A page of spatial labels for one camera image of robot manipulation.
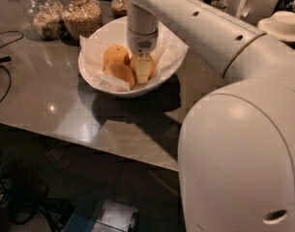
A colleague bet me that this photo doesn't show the white ceramic bowl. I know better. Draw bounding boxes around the white ceramic bowl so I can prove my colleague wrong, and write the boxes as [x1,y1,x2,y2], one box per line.
[77,15,189,99]

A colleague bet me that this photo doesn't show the white paper liner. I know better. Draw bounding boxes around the white paper liner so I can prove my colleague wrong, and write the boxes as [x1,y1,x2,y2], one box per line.
[78,22,190,93]

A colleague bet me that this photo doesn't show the black cables on floor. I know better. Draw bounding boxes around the black cables on floor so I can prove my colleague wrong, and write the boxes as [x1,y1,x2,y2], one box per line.
[0,174,71,232]

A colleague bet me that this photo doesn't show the orange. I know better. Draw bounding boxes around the orange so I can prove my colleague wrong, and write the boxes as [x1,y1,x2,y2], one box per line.
[104,63,135,89]
[130,54,156,80]
[103,44,130,69]

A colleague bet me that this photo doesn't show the stack of white plates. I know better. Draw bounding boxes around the stack of white plates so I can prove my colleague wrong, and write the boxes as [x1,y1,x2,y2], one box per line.
[257,11,295,43]

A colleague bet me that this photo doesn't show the glass jar with oats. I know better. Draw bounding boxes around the glass jar with oats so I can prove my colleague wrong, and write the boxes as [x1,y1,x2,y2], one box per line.
[24,0,68,41]

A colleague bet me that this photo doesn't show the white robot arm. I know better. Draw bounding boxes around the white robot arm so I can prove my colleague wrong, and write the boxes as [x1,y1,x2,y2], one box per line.
[129,0,295,232]

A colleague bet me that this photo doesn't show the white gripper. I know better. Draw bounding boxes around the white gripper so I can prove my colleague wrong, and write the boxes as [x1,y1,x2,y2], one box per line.
[127,30,159,84]

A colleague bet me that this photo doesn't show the glass jar with dark granola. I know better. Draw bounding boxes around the glass jar with dark granola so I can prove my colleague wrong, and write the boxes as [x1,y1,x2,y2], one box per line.
[110,0,128,18]

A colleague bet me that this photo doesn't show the white card stand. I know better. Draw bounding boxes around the white card stand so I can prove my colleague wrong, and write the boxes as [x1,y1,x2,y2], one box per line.
[225,0,253,19]

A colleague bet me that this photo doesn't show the blue and silver box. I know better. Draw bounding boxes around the blue and silver box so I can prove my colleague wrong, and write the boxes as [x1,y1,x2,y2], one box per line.
[61,200,137,232]

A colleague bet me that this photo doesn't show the black cable on table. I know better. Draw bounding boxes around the black cable on table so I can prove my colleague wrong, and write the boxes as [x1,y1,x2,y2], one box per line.
[0,30,25,109]

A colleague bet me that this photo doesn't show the glass jar with nuts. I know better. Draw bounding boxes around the glass jar with nuts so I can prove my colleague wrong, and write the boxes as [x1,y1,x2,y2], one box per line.
[62,0,103,41]

